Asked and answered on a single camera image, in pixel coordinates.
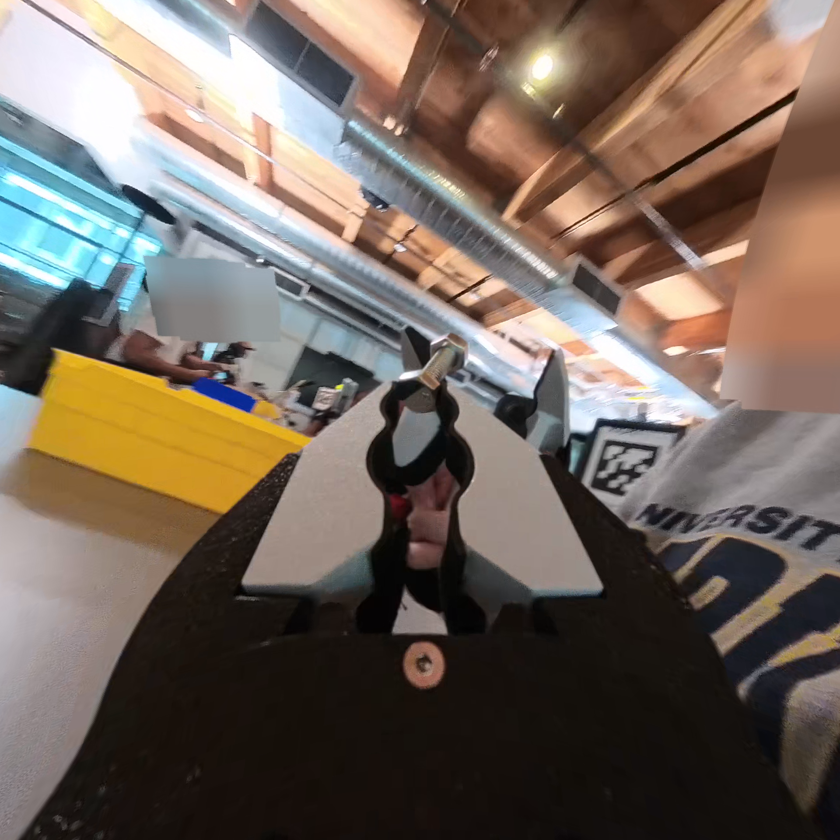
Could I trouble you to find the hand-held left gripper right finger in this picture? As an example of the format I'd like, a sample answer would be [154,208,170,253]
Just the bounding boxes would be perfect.
[441,386,605,606]

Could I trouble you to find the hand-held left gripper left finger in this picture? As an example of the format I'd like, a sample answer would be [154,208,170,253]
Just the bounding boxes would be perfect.
[240,382,403,605]

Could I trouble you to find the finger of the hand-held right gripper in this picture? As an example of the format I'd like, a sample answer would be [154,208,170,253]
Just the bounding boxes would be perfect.
[537,346,572,456]
[400,325,429,374]

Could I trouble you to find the steel hex bolt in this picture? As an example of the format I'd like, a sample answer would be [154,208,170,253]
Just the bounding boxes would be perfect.
[420,332,469,389]

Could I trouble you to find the large yellow plastic bin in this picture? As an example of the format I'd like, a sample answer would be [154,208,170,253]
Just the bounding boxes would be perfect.
[28,349,311,514]

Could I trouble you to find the person's right hand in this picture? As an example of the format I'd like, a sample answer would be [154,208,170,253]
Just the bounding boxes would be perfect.
[403,467,460,572]

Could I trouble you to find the framed black-white tag poster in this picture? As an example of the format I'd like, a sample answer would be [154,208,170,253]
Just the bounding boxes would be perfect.
[581,419,685,511]

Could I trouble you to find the white air vent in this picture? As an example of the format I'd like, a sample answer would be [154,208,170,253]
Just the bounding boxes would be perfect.
[570,259,624,317]

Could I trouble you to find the blue plastic bin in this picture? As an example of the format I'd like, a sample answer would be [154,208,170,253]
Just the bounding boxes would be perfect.
[192,377,258,414]

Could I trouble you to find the grey printed sweatshirt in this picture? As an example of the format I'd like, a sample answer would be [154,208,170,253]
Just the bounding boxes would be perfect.
[617,402,840,815]

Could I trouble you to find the black floor lamp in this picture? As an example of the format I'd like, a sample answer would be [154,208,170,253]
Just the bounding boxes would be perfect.
[121,184,178,225]

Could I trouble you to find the ceiling spotlight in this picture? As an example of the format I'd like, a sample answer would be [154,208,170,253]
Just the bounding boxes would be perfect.
[521,47,560,89]

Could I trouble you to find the black jacket on chair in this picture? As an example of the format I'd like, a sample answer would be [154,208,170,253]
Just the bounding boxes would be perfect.
[0,279,122,396]

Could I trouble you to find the silver ceiling duct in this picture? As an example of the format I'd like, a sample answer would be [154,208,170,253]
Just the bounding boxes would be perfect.
[147,177,552,371]
[335,118,572,309]

